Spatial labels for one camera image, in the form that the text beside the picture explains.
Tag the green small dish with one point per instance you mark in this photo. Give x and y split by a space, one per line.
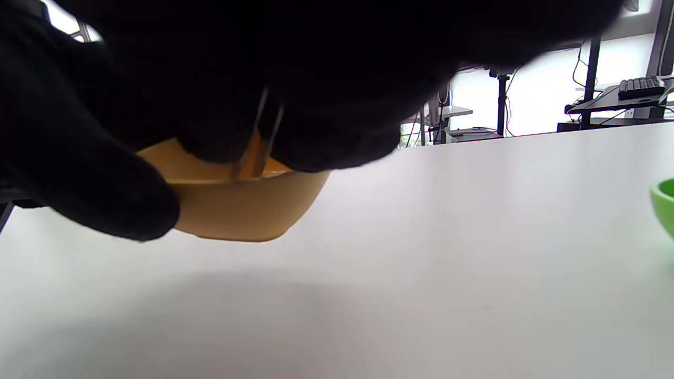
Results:
664 208

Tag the black keyboard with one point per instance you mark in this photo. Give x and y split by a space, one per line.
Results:
640 87

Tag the black tilted desk top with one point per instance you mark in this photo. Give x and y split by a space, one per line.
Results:
605 102

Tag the metal tweezers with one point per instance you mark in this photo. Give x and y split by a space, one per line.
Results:
262 162

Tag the person's right hand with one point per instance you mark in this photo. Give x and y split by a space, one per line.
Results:
316 79

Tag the black stand pole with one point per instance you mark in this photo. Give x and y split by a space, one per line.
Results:
502 105

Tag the yellow plastic dish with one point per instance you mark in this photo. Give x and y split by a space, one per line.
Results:
247 210

